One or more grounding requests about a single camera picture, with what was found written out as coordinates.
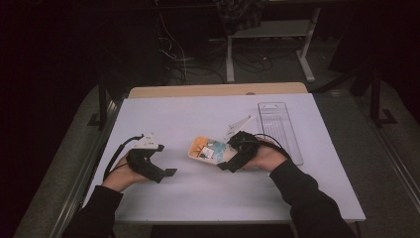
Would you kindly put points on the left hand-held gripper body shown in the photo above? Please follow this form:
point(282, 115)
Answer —
point(142, 158)

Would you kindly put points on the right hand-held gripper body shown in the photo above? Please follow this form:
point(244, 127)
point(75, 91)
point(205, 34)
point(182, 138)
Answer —
point(246, 145)

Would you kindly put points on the orange white snack packet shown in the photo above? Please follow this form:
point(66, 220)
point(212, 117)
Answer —
point(211, 150)

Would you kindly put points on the clear plastic box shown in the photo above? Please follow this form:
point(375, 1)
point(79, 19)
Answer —
point(280, 132)

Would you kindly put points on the person's right hand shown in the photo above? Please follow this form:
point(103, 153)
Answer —
point(267, 157)

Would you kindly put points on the person's left hand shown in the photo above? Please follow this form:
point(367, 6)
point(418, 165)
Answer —
point(122, 175)

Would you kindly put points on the wooden table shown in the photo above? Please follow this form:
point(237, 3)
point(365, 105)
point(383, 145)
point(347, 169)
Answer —
point(218, 90)

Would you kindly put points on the black metal stand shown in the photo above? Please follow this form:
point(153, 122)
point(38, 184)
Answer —
point(103, 99)
point(376, 95)

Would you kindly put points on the dark cloth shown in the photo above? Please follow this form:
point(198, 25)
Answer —
point(241, 15)

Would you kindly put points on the grey metal rail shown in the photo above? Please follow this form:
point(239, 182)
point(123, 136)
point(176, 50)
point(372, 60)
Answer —
point(393, 158)
point(82, 178)

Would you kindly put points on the white metal desk frame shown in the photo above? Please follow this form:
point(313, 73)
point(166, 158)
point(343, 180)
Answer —
point(270, 29)

